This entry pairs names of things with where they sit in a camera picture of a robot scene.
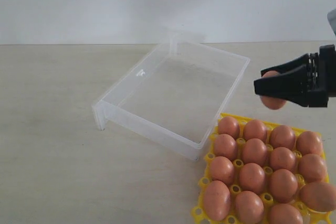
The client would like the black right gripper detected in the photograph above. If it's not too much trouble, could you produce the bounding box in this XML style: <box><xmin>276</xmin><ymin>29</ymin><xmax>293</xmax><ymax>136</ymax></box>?
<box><xmin>254</xmin><ymin>44</ymin><xmax>335</xmax><ymax>108</ymax></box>

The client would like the yellow plastic egg tray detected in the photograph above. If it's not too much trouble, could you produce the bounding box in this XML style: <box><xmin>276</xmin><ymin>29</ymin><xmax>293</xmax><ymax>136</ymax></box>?
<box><xmin>192</xmin><ymin>114</ymin><xmax>335</xmax><ymax>223</ymax></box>

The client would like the clear plastic container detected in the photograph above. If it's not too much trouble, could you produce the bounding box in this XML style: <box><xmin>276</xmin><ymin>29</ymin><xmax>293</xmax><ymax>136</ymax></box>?
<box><xmin>92</xmin><ymin>31</ymin><xmax>250</xmax><ymax>161</ymax></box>

